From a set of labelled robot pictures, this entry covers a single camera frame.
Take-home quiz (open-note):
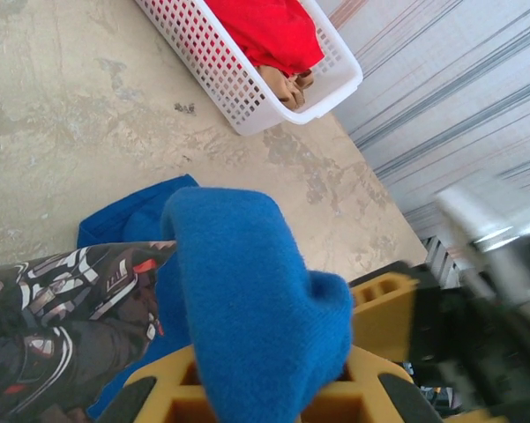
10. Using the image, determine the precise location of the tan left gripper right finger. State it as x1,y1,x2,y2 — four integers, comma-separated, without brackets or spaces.
299,343,442,423

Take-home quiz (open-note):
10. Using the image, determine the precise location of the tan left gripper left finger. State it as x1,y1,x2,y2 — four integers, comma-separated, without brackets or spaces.
87,345,220,423

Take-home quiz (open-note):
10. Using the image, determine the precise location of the blue printed t-shirt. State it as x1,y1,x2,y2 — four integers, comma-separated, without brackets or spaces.
0,174,356,423

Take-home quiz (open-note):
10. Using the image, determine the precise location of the red t-shirt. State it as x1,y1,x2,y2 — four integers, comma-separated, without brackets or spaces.
205,0,326,78

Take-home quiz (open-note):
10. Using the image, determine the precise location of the brown cloth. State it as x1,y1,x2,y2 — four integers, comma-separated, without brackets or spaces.
255,64,317,111

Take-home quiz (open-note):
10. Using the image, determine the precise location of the white plastic mesh basket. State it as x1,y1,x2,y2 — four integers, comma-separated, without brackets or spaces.
134,0,365,137

